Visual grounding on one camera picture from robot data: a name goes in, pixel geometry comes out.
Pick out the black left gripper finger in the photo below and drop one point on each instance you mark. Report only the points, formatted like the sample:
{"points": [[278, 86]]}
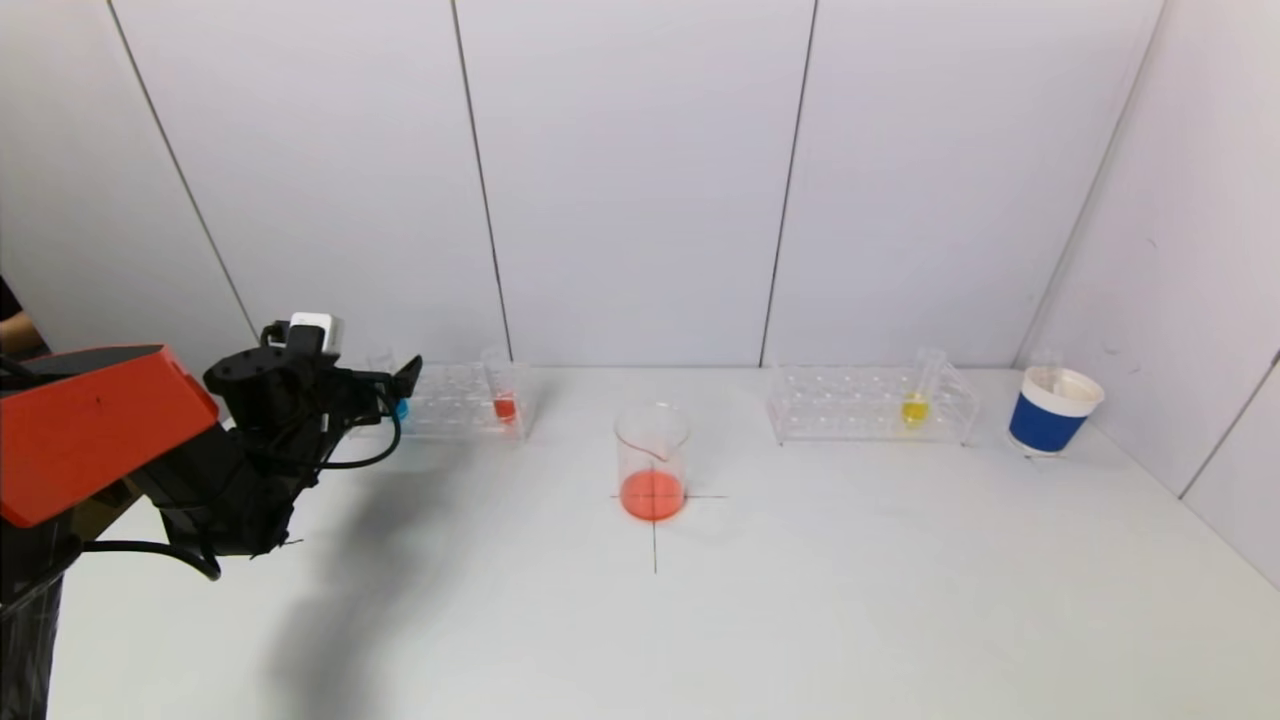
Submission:
{"points": [[406, 378]]}

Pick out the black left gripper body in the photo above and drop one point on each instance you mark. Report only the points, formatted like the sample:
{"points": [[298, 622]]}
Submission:
{"points": [[360, 398]]}

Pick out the test tube with blue pigment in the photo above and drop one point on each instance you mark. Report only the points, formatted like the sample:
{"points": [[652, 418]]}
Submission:
{"points": [[402, 408]]}

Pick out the test tube with red pigment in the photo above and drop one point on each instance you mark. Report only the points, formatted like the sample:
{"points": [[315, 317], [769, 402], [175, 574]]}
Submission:
{"points": [[505, 408], [1044, 368]]}

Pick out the bystander bare forearm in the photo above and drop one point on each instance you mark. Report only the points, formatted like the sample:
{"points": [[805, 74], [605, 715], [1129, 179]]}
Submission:
{"points": [[15, 335]]}

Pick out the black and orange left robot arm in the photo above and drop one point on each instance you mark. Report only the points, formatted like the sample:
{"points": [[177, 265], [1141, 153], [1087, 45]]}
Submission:
{"points": [[100, 430]]}

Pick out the clear acrylic test tube rack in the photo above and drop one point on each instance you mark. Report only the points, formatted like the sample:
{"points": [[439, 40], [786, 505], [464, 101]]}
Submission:
{"points": [[850, 415], [470, 415]]}

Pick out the clear glass beaker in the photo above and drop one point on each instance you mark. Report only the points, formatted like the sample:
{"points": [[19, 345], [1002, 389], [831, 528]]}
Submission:
{"points": [[652, 490]]}

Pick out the test tube with yellow pigment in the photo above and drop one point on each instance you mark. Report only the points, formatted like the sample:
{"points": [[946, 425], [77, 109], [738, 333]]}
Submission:
{"points": [[914, 410]]}

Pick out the blue and white paper cup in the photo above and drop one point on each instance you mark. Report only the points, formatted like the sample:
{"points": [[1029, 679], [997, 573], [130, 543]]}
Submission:
{"points": [[1040, 425]]}

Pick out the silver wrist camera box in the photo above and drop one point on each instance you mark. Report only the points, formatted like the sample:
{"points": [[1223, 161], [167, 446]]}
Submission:
{"points": [[315, 330]]}

